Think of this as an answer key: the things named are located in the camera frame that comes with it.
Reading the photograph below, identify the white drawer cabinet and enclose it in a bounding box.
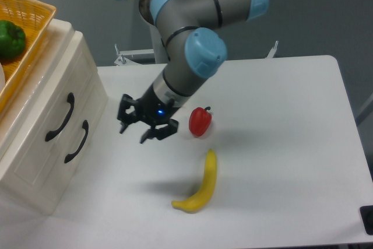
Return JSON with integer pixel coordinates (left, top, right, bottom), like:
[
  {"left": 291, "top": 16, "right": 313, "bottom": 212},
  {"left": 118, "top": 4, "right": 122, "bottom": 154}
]
[{"left": 1, "top": 19, "right": 108, "bottom": 214}]

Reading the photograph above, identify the red toy bell pepper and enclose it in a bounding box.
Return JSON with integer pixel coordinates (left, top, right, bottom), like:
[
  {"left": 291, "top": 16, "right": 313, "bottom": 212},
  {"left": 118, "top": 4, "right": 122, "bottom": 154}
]
[{"left": 189, "top": 106, "right": 212, "bottom": 137}]

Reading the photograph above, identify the black drawer handle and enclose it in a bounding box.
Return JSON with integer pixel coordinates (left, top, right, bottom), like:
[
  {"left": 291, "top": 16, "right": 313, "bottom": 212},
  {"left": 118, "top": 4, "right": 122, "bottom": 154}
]
[
  {"left": 64, "top": 120, "right": 89, "bottom": 164},
  {"left": 44, "top": 92, "right": 75, "bottom": 142}
]

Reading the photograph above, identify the yellow woven basket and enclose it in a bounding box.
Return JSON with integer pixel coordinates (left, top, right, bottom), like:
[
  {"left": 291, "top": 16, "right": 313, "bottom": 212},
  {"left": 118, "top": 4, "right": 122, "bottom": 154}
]
[{"left": 1, "top": 0, "right": 57, "bottom": 113}]

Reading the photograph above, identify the green toy bell pepper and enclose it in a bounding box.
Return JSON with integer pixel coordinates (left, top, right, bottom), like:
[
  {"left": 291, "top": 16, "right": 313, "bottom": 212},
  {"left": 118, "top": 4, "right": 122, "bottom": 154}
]
[{"left": 1, "top": 20, "right": 26, "bottom": 59}]

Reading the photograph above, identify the black lower drawer handle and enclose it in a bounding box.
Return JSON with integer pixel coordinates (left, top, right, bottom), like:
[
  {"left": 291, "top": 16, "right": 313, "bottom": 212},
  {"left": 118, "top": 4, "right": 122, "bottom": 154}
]
[{"left": 64, "top": 120, "right": 89, "bottom": 164}]

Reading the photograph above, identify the black object at table corner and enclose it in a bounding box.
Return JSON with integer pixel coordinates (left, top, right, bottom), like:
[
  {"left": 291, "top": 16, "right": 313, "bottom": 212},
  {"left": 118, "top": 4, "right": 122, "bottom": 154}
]
[{"left": 360, "top": 205, "right": 373, "bottom": 236}]

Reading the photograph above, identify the black top drawer handle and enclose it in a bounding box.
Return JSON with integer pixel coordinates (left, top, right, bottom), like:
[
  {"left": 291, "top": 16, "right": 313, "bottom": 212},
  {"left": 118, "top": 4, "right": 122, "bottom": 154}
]
[{"left": 44, "top": 92, "right": 75, "bottom": 142}]

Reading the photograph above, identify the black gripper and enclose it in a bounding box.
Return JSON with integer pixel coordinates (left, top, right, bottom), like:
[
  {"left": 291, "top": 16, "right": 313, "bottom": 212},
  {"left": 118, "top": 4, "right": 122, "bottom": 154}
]
[{"left": 117, "top": 86, "right": 179, "bottom": 144}]

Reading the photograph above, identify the yellow toy banana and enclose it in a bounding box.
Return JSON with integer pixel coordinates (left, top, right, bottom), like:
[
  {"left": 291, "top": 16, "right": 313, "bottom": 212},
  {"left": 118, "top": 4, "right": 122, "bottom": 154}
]
[{"left": 171, "top": 149, "right": 217, "bottom": 213}]

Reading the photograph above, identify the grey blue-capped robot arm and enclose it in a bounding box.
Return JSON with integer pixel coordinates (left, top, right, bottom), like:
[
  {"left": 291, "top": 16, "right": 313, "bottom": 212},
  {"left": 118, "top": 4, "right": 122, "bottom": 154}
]
[{"left": 118, "top": 0, "right": 269, "bottom": 141}]

